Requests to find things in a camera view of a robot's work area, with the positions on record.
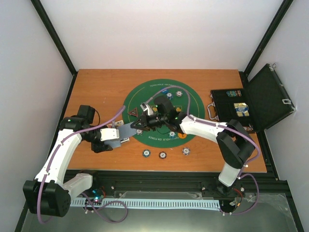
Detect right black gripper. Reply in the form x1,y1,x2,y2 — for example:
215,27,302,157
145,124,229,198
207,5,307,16
131,112,168,131

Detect black red triangular dealer button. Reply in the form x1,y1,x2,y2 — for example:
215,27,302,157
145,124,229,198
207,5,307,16
128,107,139,117

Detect grey playing card deck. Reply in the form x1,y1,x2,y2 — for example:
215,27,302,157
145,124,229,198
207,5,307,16
105,140,121,149

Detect blue patterned playing card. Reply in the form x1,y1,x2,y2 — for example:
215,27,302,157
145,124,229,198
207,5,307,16
118,123,137,140

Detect teal blue chips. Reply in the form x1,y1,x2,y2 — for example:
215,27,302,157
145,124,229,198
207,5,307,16
169,131,176,138

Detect dark red poker chip stack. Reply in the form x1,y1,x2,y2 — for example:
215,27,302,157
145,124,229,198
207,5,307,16
158,151,167,159

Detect blue white poker chip stack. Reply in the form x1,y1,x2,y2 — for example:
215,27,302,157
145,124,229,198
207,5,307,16
182,147,191,156

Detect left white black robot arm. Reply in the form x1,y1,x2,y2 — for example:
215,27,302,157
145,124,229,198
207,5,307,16
23,105,125,224

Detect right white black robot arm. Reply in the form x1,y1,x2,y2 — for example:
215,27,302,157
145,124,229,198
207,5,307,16
131,96,258,188

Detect orange big blind button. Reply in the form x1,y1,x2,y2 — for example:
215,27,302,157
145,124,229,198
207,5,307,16
178,133,187,139

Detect round green poker mat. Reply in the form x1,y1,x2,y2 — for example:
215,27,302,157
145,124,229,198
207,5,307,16
122,79,205,148

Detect multicolour chip row in case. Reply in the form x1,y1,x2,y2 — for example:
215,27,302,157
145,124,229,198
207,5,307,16
226,90,242,97

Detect blue gold card deck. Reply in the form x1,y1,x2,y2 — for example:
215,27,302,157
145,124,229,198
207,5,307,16
234,102,250,117

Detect red white chips in case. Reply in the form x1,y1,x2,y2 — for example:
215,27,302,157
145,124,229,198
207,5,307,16
243,126,254,133

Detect black poker case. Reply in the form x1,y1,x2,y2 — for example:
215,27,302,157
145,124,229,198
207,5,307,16
207,63,296,132

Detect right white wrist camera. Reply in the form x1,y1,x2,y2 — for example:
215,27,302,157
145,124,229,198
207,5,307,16
140,102,154,116

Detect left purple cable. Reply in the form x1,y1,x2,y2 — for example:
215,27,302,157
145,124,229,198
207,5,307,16
37,105,128,224

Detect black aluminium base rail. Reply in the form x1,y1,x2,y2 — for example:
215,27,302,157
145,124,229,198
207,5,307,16
64,170,290,199

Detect light blue cable duct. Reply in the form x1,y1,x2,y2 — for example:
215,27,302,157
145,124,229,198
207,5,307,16
70,197,221,210

